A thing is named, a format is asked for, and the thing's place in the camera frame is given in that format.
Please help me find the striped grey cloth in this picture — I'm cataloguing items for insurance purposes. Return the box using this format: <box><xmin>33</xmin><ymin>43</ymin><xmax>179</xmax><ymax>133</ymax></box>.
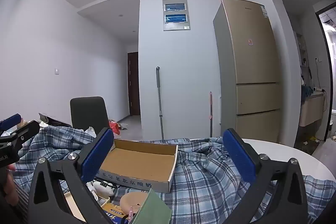
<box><xmin>14</xmin><ymin>182</ymin><xmax>29</xmax><ymax>223</ymax></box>

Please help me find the wall electrical panel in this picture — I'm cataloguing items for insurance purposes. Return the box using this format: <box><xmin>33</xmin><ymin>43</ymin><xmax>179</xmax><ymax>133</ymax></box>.
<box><xmin>162</xmin><ymin>0</ymin><xmax>190</xmax><ymax>31</ymax></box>

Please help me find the clear plastic bag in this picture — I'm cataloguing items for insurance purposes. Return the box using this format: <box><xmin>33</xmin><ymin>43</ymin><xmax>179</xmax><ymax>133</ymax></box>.
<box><xmin>84</xmin><ymin>127</ymin><xmax>96</xmax><ymax>138</ymax></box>

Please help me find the cardboard tray box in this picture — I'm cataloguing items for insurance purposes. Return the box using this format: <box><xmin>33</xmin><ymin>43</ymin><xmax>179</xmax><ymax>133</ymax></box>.
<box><xmin>96</xmin><ymin>139</ymin><xmax>178</xmax><ymax>193</ymax></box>

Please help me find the person left hand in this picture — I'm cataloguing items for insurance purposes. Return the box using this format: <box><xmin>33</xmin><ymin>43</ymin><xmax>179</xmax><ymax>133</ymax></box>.
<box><xmin>3</xmin><ymin>164</ymin><xmax>19</xmax><ymax>206</ymax></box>

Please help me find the red plastic bag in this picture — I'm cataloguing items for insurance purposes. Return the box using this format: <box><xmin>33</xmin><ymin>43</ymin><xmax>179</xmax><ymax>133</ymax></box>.
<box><xmin>109</xmin><ymin>120</ymin><xmax>120</xmax><ymax>135</ymax></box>

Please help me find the black chair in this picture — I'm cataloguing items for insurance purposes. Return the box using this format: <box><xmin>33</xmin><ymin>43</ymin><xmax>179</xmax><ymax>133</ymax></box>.
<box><xmin>70</xmin><ymin>96</ymin><xmax>109</xmax><ymax>134</ymax></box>

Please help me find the grey mop handle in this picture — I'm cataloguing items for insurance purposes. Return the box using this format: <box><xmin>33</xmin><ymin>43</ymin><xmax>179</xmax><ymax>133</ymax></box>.
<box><xmin>155</xmin><ymin>66</ymin><xmax>165</xmax><ymax>140</ymax></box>

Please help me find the yellow blue packet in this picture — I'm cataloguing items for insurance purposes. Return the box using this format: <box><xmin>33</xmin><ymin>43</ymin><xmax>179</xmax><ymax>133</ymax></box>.
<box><xmin>102</xmin><ymin>203</ymin><xmax>129</xmax><ymax>224</ymax></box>

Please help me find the green sponge cloth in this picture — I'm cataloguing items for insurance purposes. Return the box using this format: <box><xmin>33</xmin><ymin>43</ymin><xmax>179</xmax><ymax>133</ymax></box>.
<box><xmin>130</xmin><ymin>189</ymin><xmax>172</xmax><ymax>224</ymax></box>

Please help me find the gold refrigerator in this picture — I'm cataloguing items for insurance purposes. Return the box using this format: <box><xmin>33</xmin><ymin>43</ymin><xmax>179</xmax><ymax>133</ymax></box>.
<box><xmin>213</xmin><ymin>0</ymin><xmax>282</xmax><ymax>142</ymax></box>

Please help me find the dark wooden door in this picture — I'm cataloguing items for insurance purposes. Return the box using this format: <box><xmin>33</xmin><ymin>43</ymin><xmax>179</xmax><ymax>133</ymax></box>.
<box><xmin>127</xmin><ymin>52</ymin><xmax>141</xmax><ymax>116</ymax></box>

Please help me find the beige sink cabinet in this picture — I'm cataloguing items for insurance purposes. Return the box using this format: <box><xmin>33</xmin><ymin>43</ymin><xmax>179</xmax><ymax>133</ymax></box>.
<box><xmin>299</xmin><ymin>92</ymin><xmax>325</xmax><ymax>127</ymax></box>

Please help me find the beige round powder puff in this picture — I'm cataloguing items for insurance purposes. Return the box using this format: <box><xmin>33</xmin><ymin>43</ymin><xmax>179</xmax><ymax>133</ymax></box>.
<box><xmin>120</xmin><ymin>192</ymin><xmax>148</xmax><ymax>214</ymax></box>

